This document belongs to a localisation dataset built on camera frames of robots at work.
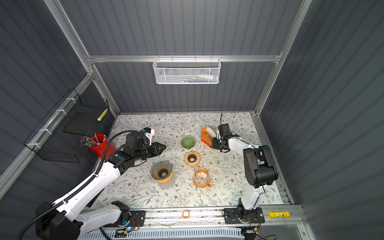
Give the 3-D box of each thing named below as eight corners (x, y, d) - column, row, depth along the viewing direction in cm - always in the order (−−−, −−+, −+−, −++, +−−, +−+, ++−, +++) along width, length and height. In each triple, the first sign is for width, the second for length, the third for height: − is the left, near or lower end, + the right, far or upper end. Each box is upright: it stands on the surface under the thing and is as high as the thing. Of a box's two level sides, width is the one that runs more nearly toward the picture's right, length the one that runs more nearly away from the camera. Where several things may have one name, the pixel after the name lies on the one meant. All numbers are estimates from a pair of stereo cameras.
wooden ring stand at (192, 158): (184, 166, 94) (184, 164, 92) (185, 153, 99) (185, 151, 97) (200, 166, 94) (200, 164, 92) (200, 153, 99) (200, 151, 97)
